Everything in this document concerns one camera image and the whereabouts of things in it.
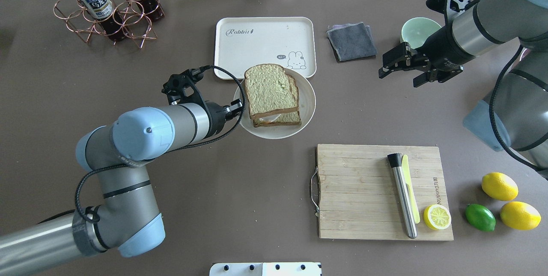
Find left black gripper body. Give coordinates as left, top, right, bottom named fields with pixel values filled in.
left=208, top=99, right=244, bottom=137

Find white round plate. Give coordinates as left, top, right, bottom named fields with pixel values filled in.
left=239, top=69, right=316, bottom=139

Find cream rabbit tray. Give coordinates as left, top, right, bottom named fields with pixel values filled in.
left=214, top=17, right=317, bottom=79

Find half lemon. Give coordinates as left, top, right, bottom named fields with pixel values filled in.
left=423, top=204, right=452, bottom=230

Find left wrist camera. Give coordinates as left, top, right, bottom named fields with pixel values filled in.
left=162, top=67, right=206, bottom=108

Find tea bottle one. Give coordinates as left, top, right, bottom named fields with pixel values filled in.
left=80, top=0, right=125, bottom=42

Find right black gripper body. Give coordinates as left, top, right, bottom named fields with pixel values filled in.
left=382, top=26, right=475, bottom=83

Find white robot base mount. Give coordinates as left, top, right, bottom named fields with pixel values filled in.
left=209, top=262, right=323, bottom=276

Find bread slice under egg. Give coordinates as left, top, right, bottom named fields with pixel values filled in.
left=253, top=75, right=301, bottom=128

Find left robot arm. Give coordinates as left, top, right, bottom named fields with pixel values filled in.
left=1, top=99, right=245, bottom=276

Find copper wire bottle rack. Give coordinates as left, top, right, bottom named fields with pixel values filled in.
left=54, top=0, right=157, bottom=48

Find whole lemon lower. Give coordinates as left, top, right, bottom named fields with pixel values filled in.
left=500, top=201, right=542, bottom=231

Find bamboo cutting board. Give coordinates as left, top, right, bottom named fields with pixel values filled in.
left=316, top=144, right=449, bottom=240

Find green lime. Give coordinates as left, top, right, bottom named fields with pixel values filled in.
left=465, top=204, right=496, bottom=232

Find whole lemon upper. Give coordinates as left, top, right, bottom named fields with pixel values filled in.
left=481, top=172, right=519, bottom=201

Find whole lemon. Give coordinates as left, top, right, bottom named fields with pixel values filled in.
left=481, top=172, right=519, bottom=201
left=500, top=201, right=542, bottom=231

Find steel muddler black tip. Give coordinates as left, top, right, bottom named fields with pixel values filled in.
left=387, top=153, right=418, bottom=239

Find bread slice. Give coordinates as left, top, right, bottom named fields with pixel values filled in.
left=244, top=64, right=299, bottom=119
left=253, top=75, right=301, bottom=128

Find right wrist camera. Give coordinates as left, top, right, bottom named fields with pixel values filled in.
left=426, top=0, right=481, bottom=24

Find grey folded cloth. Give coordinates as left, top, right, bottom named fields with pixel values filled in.
left=327, top=22, right=378, bottom=62

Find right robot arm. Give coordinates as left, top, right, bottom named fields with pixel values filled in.
left=378, top=0, right=548, bottom=179

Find green bowl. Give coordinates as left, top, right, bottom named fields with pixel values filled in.
left=400, top=17, right=441, bottom=49

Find yellow plastic knife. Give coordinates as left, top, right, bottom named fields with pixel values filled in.
left=402, top=154, right=420, bottom=224

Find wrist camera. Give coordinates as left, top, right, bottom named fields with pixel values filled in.
left=426, top=0, right=481, bottom=24
left=162, top=67, right=206, bottom=108

